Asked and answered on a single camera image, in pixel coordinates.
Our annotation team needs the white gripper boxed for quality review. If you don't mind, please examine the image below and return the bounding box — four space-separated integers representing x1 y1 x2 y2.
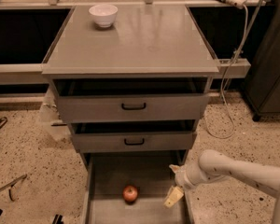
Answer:
163 161 203 208

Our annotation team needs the red apple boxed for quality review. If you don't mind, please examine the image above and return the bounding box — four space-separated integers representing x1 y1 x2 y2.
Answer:
122 185 138 203

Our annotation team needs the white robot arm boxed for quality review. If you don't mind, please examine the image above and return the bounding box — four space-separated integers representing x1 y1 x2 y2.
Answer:
163 149 280 224

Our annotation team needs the grey middle drawer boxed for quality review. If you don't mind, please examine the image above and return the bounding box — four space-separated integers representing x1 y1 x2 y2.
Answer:
72 119 196 153

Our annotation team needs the grey drawer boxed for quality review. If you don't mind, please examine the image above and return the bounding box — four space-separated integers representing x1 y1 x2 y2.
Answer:
81 151 194 224
72 119 196 153
54 77 208 123

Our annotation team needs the grey bottom drawer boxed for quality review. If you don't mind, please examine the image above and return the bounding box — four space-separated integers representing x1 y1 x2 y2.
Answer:
81 151 194 224

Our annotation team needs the grey top drawer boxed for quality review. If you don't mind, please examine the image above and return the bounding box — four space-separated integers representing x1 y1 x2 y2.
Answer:
54 77 208 123

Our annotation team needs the grey drawer cabinet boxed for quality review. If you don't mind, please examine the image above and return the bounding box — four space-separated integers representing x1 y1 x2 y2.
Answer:
43 5 218 162

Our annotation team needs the dark grey cabinet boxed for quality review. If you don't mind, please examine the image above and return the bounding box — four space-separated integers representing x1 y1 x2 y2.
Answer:
245 0 280 121

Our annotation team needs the metal rod on floor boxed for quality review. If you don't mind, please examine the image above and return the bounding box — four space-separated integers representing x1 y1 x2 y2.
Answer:
0 175 27 192

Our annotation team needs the white ceramic bowl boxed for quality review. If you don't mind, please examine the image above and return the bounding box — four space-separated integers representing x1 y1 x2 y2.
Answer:
89 4 118 28

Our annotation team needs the white power cable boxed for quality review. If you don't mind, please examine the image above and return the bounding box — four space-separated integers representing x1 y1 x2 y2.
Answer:
203 4 250 140

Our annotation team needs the grey metal rail frame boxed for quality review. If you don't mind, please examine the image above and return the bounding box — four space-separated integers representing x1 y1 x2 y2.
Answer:
0 58 251 85

